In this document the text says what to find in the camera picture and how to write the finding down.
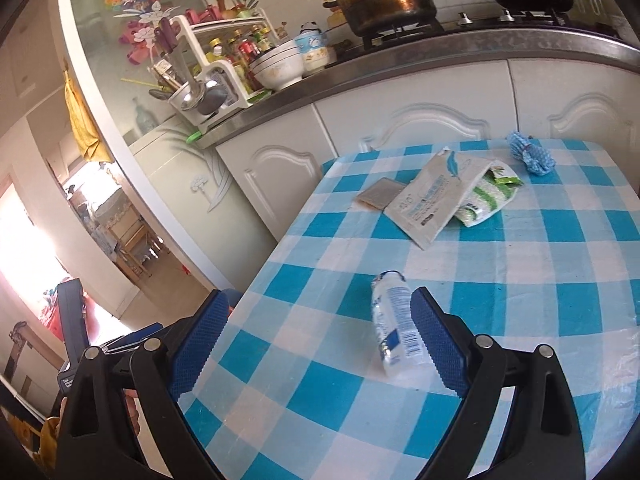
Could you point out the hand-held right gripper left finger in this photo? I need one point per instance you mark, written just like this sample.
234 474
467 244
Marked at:
195 350

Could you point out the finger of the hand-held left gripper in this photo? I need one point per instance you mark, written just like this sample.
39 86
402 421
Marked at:
132 336

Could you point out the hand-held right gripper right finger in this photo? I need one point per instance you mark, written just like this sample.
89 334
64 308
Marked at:
440 345

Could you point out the capless white plastic bottle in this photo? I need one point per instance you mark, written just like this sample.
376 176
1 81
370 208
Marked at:
392 320

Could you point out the green striped sponge cloth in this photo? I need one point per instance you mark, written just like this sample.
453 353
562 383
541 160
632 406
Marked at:
482 202

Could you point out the person's left hand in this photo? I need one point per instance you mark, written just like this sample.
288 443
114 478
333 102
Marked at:
131 410

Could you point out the wooden chair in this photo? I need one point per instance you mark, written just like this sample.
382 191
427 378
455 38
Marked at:
132 247

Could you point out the blue white checkered tablecloth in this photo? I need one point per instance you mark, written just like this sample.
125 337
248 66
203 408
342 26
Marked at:
525 285

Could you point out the white feather print packet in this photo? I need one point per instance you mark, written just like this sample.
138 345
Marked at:
430 200

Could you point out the grey flat pouch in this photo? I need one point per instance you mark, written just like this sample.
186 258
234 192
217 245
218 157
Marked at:
380 192

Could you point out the white cabinet door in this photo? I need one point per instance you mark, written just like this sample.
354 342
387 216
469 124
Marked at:
425 110
270 175
575 90

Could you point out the yellow hanging cloth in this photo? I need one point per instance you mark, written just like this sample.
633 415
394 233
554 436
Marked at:
82 120

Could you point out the blue mesh cloth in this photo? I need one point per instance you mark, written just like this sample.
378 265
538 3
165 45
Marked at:
532 157

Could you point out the green plastic clip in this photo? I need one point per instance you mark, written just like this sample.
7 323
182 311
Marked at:
195 136

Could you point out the steel ladle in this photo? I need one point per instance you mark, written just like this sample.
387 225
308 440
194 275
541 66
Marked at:
190 99

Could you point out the stack of white bowls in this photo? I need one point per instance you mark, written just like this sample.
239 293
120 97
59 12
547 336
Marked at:
277 67

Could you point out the steel-edged kitchen counter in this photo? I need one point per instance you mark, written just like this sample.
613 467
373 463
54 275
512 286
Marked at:
500 42

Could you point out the white utensil rack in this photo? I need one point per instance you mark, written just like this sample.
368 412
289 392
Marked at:
192 27

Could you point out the gas stove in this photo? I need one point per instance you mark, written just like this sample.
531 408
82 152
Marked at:
465 22

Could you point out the panda print blue jar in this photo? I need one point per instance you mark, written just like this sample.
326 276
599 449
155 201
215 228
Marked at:
312 47

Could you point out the flower wall stickers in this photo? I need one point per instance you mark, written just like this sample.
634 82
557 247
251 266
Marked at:
145 25

